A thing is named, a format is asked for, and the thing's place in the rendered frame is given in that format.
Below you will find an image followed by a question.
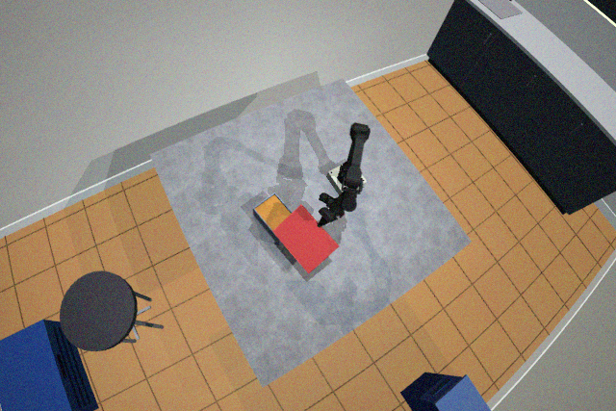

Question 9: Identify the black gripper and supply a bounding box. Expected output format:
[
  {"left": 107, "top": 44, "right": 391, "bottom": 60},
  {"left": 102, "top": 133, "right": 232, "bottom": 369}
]
[{"left": 318, "top": 196, "right": 345, "bottom": 227}]

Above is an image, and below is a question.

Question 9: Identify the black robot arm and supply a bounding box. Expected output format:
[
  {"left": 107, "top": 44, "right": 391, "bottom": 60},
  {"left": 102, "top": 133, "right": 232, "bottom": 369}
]
[{"left": 319, "top": 123, "right": 371, "bottom": 212}]

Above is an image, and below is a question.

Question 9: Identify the red lid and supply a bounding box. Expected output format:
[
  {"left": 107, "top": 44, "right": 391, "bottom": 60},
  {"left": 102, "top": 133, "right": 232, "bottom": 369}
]
[{"left": 272, "top": 205, "right": 339, "bottom": 273}]

